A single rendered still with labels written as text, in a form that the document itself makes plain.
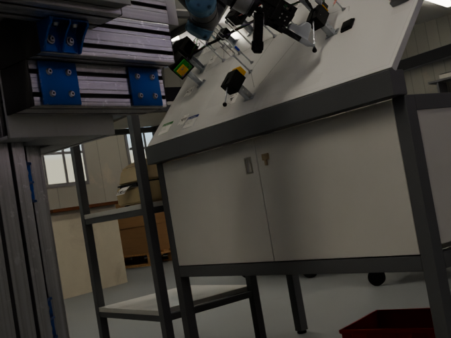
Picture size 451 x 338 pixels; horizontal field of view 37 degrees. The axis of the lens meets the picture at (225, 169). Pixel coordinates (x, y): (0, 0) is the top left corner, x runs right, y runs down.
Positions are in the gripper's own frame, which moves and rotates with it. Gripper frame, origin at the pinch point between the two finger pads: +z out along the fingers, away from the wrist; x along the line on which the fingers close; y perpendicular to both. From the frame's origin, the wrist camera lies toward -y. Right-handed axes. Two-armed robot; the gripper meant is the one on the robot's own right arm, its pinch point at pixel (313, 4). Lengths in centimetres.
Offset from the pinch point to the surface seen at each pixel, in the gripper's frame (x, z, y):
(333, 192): 3, 48, -29
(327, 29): -0.7, 8.2, -0.6
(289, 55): 17.6, 10.6, 1.0
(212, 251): 65, 58, -29
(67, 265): 431, 101, 101
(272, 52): 28.7, 7.6, 7.7
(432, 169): -27, 49, -26
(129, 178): 114, 26, -10
